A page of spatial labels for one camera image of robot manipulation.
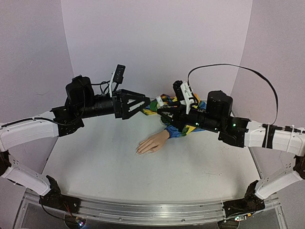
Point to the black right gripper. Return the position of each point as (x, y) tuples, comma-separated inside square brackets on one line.
[(182, 114)]

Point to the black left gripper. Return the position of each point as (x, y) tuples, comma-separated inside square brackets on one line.
[(121, 112)]

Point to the clear nail polish bottle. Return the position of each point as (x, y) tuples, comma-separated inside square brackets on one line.
[(160, 102)]

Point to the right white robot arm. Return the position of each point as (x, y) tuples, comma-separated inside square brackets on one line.
[(286, 139)]

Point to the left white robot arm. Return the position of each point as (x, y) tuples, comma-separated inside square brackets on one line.
[(28, 130)]

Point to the colourful rainbow jacket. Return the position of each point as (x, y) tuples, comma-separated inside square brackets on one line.
[(178, 120)]

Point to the mannequin hand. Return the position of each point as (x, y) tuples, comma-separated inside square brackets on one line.
[(153, 143)]

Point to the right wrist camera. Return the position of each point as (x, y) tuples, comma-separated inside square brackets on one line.
[(185, 95)]

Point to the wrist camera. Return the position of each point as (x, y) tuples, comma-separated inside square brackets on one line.
[(117, 77), (185, 95)]

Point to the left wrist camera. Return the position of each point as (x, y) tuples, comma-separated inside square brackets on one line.
[(117, 77)]

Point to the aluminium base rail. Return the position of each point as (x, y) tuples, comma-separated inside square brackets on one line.
[(97, 214)]

